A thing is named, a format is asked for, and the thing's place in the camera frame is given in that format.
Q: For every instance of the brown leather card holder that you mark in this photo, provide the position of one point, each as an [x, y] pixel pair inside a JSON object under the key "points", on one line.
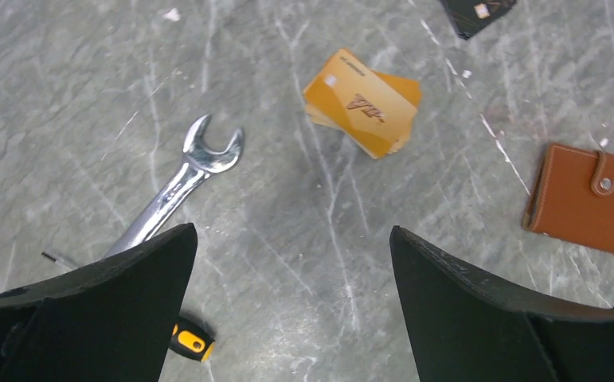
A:
{"points": [[573, 197]]}

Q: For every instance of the silver open-end wrench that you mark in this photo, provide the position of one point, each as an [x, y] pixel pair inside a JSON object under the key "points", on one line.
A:
{"points": [[198, 164]]}

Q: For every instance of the gold card stack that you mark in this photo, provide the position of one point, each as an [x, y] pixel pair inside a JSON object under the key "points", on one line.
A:
{"points": [[408, 88]]}

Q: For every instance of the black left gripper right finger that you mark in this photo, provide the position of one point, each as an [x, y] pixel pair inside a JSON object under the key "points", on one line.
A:
{"points": [[467, 324]]}

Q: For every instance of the yellow black screwdriver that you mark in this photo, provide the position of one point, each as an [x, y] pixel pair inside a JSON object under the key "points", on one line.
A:
{"points": [[189, 339]]}

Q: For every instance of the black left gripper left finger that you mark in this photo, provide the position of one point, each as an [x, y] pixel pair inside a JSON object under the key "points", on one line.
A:
{"points": [[110, 320]]}

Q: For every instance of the black card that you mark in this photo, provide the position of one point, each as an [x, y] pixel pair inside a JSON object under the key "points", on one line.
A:
{"points": [[469, 17]]}

